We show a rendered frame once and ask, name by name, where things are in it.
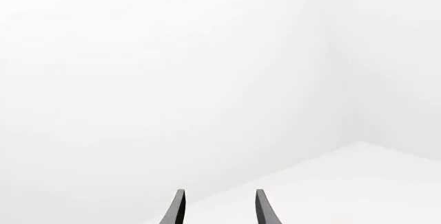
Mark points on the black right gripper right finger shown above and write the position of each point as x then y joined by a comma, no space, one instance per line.
264,212

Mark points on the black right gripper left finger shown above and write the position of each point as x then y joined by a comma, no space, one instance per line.
175,212

